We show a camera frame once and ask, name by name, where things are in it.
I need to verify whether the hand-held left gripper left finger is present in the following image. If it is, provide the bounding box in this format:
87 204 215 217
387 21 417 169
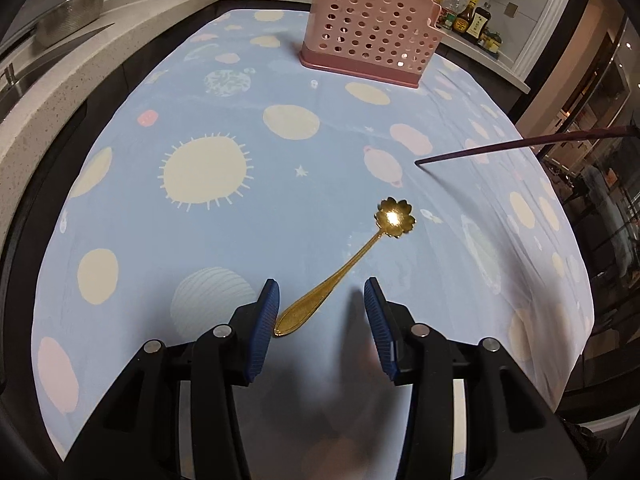
60 277 281 480

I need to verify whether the gold flower spoon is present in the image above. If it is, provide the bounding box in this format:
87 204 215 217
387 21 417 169
272 197 419 339

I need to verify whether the brown sauce bottle yellow cap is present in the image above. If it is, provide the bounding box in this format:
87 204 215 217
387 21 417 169
452 0 480 36

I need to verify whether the dark brown chopstick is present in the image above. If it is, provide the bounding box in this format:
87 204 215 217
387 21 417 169
415 126 632 166

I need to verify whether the blue planet print tablecloth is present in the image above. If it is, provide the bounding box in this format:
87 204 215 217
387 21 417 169
31 7 597 480

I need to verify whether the steel sink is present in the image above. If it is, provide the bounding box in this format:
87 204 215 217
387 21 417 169
0 22 117 121

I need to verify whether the dark soy sauce bottle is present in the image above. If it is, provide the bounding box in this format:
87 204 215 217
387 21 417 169
466 6 494 45

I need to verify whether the metal colander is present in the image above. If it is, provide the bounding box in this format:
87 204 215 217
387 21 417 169
30 0 112 50

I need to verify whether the pink perforated utensil holder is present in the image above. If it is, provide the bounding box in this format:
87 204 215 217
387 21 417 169
299 0 444 90

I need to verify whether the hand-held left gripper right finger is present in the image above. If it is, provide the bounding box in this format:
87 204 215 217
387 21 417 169
363 277 589 480

